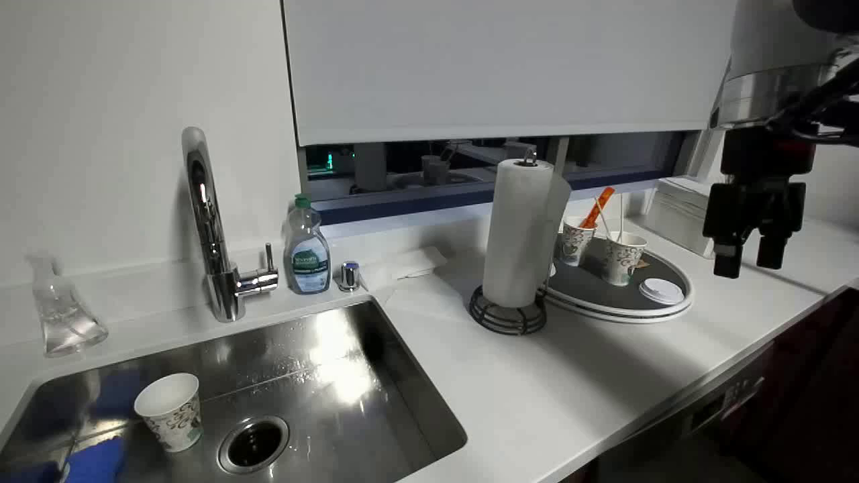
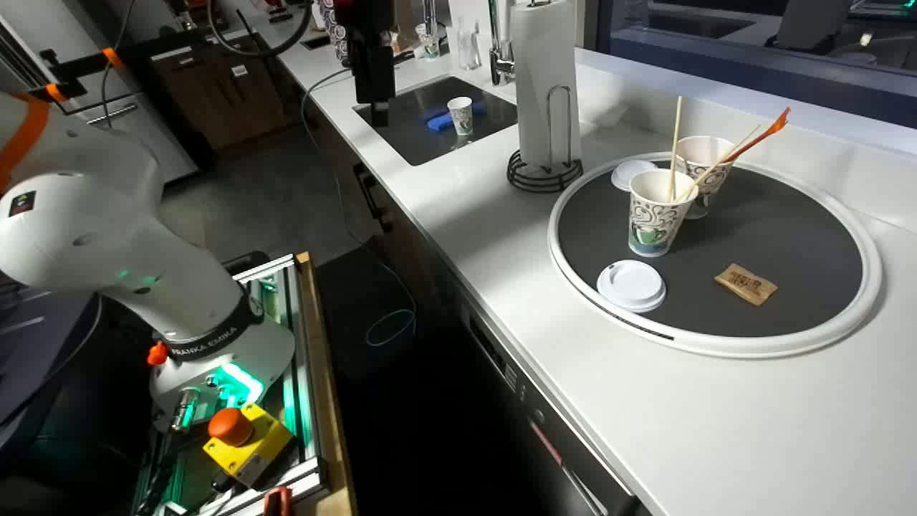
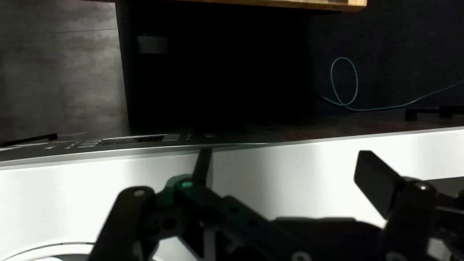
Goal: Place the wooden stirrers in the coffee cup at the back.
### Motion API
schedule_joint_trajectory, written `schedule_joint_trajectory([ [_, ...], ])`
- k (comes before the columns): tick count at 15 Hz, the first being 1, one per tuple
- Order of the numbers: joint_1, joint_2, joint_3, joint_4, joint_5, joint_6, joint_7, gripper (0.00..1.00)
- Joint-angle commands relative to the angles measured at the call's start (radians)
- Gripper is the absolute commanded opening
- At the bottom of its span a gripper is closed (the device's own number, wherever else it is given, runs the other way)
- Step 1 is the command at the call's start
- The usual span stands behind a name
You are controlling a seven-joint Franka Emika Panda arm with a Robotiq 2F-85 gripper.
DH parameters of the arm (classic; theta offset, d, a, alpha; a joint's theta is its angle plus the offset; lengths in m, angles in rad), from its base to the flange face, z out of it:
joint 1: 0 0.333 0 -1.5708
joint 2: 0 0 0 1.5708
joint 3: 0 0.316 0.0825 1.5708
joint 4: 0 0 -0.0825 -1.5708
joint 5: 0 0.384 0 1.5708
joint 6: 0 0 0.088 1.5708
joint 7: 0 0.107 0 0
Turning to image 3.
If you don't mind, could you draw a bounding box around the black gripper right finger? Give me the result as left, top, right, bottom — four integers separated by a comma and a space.
353, 150, 464, 261

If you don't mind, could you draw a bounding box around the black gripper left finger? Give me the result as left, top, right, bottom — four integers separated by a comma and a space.
88, 175, 271, 261

